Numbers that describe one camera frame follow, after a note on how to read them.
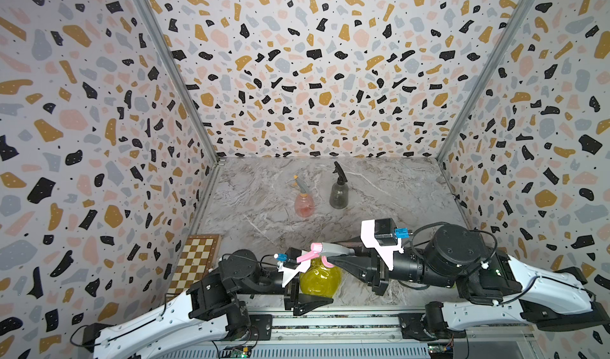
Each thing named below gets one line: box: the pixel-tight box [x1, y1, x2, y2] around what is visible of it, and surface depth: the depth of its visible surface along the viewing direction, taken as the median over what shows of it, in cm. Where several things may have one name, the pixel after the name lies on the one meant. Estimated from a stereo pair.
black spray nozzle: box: [332, 161, 348, 186], surface depth 94 cm
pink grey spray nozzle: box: [296, 242, 356, 268], surface depth 42 cm
